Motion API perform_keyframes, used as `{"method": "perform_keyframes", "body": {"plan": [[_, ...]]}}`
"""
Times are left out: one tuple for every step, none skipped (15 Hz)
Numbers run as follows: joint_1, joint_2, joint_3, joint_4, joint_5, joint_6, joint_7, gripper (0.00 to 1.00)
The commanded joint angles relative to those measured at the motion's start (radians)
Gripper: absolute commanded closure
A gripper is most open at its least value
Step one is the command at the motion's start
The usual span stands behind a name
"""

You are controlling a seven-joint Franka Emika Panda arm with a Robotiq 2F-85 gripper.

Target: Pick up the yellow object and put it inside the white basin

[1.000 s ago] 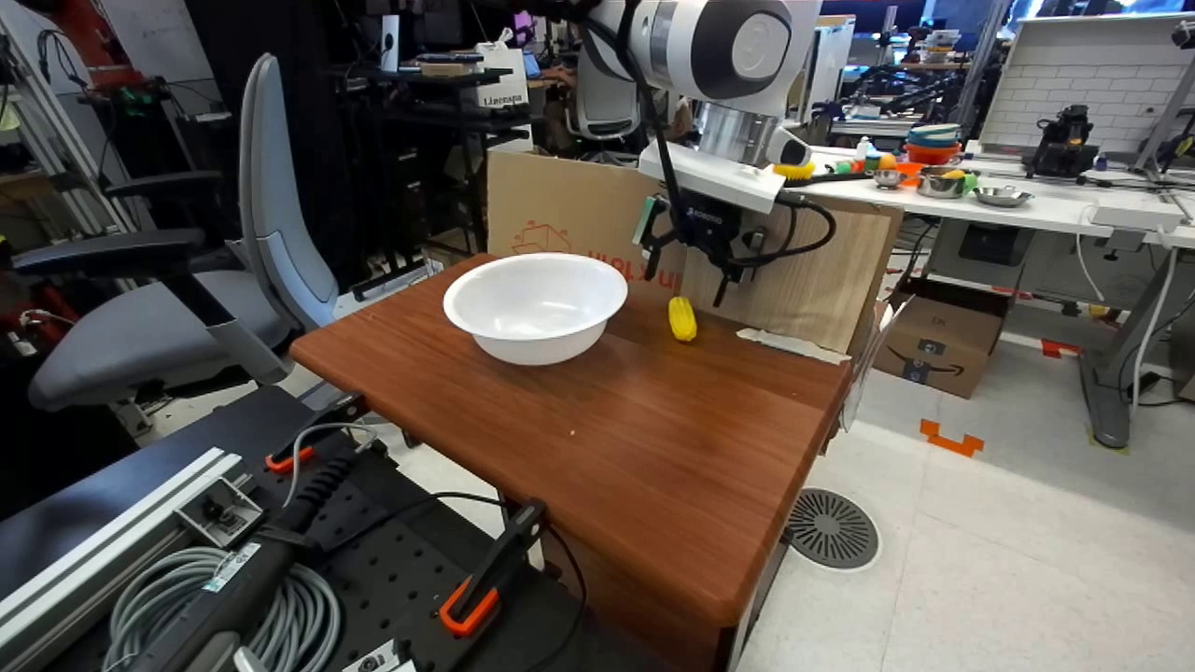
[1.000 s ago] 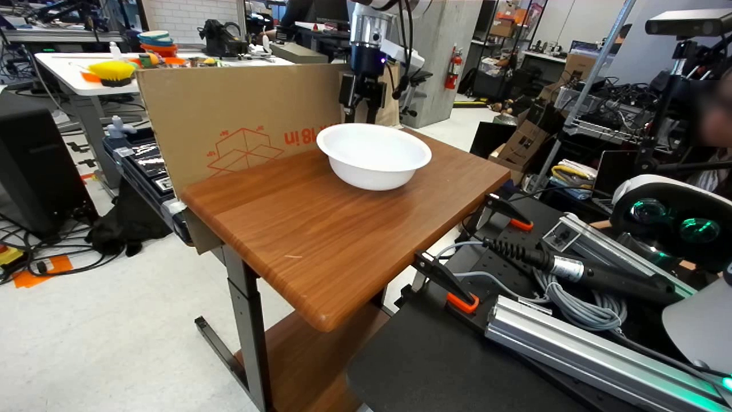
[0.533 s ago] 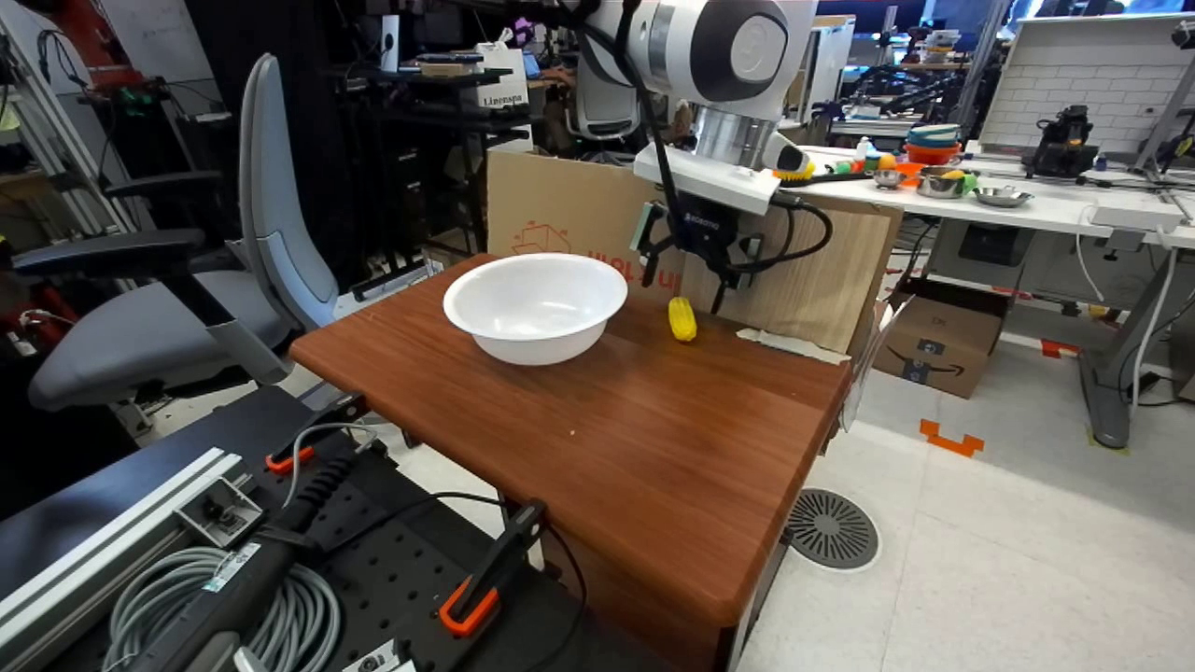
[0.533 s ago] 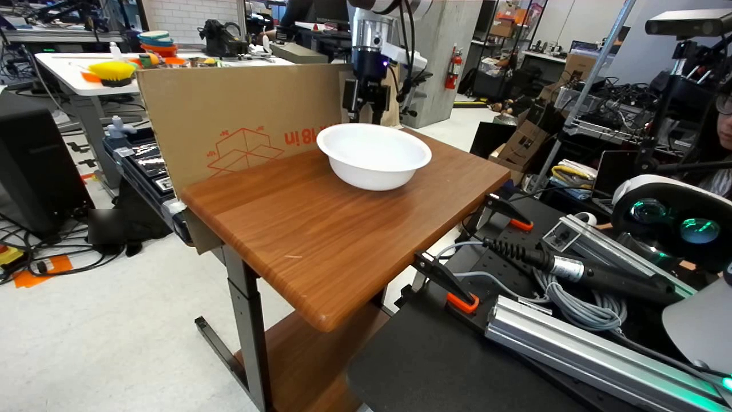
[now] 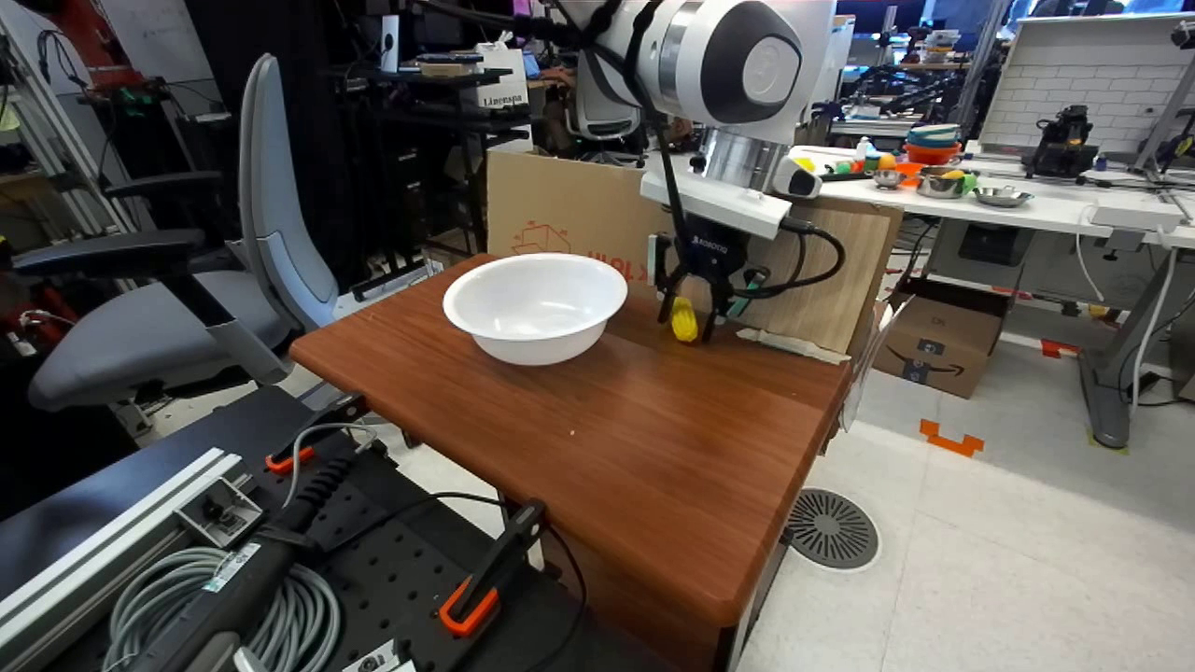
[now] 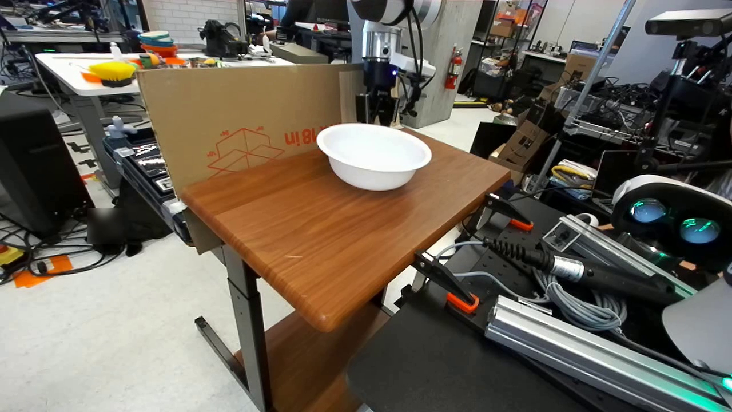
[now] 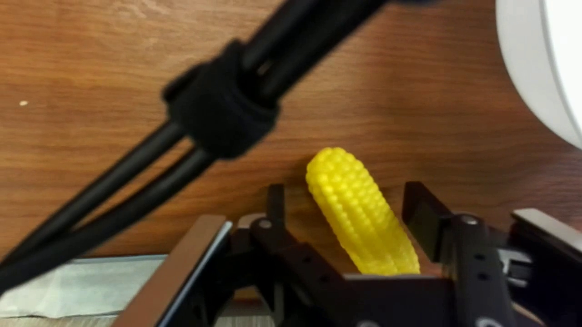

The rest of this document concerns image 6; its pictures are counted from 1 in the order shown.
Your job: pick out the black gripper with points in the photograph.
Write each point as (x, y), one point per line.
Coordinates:
(378, 78)

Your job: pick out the white plastic basin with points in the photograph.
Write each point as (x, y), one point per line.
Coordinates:
(373, 150)

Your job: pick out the large brown cardboard sheet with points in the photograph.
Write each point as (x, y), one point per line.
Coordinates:
(230, 106)

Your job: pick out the small printed cardboard box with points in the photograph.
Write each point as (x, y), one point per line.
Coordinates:
(523, 146)

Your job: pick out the black machine on table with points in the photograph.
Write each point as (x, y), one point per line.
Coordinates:
(222, 37)

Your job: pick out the black clamp orange tip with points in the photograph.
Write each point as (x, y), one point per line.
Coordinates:
(450, 289)
(508, 218)

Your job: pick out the yellow white cloth stack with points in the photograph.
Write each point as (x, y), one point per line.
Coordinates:
(573, 178)

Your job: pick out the slanted aluminium pole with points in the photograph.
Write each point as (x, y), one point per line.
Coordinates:
(603, 61)

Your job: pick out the black labelled rack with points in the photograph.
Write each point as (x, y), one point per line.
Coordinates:
(153, 173)

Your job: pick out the grey metal table leg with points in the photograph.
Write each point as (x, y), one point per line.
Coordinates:
(249, 322)

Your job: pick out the yellow round item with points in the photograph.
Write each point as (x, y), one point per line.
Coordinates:
(114, 72)

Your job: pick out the wooden lower table shelf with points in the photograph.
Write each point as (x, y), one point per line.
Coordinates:
(312, 368)

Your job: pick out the black bag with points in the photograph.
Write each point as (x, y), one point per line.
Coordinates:
(129, 221)

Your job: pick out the black tripod stand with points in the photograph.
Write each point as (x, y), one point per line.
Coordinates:
(671, 92)

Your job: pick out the white background table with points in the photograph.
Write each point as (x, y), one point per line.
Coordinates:
(72, 76)

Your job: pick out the black computer case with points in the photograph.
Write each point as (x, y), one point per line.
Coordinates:
(36, 167)

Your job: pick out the orange floor tape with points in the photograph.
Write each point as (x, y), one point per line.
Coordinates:
(36, 276)

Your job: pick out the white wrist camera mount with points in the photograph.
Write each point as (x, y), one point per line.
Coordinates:
(414, 67)

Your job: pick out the thin aluminium profile rail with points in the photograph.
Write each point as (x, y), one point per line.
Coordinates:
(609, 255)

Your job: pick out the thick aluminium profile rail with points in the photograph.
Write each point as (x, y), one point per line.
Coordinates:
(579, 346)

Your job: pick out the black camera on tripod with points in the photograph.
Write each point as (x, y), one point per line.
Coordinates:
(689, 21)

